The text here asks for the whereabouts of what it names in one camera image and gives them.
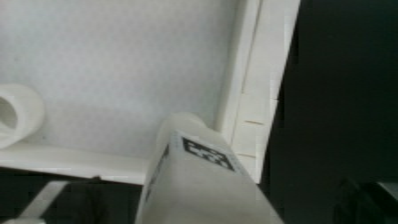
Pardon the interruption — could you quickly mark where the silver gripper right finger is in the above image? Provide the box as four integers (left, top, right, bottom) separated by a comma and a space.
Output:
333, 179, 398, 224

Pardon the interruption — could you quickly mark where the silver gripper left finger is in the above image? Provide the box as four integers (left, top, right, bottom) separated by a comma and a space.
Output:
11, 178, 142, 224

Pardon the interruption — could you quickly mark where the white desk leg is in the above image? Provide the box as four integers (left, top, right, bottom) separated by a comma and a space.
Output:
135, 113, 285, 224

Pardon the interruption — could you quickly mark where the white desk top tray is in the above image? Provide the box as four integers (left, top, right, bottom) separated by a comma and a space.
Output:
0, 0, 258, 183

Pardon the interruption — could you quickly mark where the white L-shaped corner fence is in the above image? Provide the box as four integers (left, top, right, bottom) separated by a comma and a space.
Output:
231, 0, 301, 182

